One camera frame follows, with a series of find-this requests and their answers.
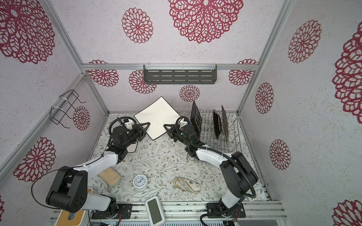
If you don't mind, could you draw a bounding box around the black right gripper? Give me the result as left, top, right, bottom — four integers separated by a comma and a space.
165, 123, 191, 149

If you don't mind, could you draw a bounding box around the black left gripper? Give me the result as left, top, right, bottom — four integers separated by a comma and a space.
123, 122, 150, 148

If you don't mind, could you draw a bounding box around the white square plate black rim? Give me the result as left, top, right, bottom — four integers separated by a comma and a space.
124, 140, 139, 153

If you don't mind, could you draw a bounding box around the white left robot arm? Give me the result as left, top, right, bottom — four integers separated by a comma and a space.
46, 117, 150, 217

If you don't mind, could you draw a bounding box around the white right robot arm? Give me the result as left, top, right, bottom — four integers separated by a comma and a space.
164, 124, 258, 210

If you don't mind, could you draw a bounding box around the black round plate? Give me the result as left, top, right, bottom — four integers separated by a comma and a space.
213, 109, 222, 139

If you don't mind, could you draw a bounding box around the small white alarm clock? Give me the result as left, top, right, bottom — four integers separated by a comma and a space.
133, 174, 148, 191

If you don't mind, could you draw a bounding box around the black plate yellow rim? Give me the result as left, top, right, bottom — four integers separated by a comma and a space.
222, 106, 229, 142

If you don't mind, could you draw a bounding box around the yellow sponge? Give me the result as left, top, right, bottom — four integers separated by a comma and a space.
98, 167, 121, 187

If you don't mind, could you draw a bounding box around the clear plastic bag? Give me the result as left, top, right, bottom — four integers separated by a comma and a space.
173, 177, 201, 195

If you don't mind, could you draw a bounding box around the white digital scale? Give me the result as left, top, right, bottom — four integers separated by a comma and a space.
145, 196, 166, 226

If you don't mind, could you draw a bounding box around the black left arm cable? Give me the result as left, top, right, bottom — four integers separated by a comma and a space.
30, 116, 138, 210

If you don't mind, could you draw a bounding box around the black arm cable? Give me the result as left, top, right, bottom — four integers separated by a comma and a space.
174, 115, 257, 226
30, 116, 138, 210

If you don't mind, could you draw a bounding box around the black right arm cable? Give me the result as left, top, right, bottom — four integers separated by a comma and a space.
174, 115, 257, 226

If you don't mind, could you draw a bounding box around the chrome wire dish rack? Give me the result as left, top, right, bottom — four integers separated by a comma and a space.
199, 109, 243, 153

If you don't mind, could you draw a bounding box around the grey wall shelf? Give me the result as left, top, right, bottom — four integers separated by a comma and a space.
143, 65, 217, 85

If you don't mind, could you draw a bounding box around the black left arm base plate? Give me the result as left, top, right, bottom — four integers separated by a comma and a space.
91, 203, 133, 220

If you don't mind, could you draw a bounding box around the black wire wall basket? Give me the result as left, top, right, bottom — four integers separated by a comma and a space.
49, 89, 86, 129

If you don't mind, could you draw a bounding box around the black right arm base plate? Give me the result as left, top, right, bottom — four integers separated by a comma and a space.
206, 202, 246, 218

